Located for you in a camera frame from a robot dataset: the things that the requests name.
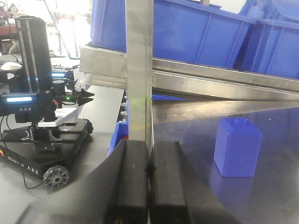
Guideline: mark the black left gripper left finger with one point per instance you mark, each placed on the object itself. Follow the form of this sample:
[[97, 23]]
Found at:
[[113, 193]]

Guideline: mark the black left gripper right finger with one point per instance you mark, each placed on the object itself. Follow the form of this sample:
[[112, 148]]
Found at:
[[177, 194]]

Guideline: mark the blue bottle-shaped part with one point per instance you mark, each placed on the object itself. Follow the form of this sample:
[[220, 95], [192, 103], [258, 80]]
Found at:
[[237, 147]]

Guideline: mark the blue bin lower shelf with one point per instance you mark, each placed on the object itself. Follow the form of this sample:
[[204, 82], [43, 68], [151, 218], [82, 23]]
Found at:
[[120, 132]]

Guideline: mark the stainless steel shelf rack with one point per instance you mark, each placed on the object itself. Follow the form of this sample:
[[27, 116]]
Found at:
[[138, 72]]

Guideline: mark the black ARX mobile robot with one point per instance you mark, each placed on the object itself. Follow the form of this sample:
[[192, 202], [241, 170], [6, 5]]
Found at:
[[46, 105]]

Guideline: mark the blue plastic bin left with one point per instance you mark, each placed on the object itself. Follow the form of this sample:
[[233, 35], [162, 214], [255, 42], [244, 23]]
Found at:
[[183, 30]]

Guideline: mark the blue plastic bin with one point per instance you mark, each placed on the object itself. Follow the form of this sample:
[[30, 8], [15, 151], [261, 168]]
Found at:
[[183, 30], [271, 46]]

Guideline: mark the blue plastic bin right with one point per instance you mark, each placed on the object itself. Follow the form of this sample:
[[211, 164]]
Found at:
[[271, 46]]

